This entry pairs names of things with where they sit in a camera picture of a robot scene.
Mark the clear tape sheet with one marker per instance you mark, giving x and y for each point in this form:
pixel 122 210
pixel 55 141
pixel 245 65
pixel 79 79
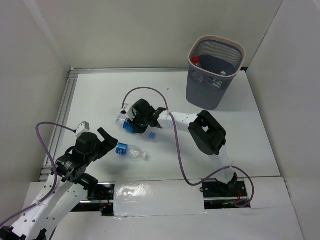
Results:
pixel 157 198

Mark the red label water bottle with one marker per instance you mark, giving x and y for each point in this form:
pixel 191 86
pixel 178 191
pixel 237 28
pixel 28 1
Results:
pixel 196 61

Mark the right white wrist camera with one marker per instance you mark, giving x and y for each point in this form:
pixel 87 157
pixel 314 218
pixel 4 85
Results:
pixel 127 110

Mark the grey mesh waste bin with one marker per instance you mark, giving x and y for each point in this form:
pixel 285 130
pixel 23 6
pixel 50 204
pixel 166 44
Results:
pixel 205 86

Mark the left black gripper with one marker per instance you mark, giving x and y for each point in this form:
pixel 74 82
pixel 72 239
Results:
pixel 104 143

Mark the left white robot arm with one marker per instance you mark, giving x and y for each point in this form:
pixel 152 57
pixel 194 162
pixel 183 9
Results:
pixel 64 189

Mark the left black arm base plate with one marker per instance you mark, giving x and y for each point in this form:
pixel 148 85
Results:
pixel 102 202

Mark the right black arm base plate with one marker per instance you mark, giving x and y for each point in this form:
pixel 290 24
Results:
pixel 216 196

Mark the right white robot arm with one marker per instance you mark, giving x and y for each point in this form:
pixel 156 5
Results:
pixel 209 136

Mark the blue label bottle white cap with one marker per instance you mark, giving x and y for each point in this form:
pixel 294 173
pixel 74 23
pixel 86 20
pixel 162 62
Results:
pixel 131 152

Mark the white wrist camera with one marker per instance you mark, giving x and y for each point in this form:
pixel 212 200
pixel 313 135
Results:
pixel 127 110
pixel 83 127

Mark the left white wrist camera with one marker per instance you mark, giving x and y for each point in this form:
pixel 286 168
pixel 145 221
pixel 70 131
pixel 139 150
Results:
pixel 83 127

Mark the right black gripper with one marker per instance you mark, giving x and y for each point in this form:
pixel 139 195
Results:
pixel 133 122

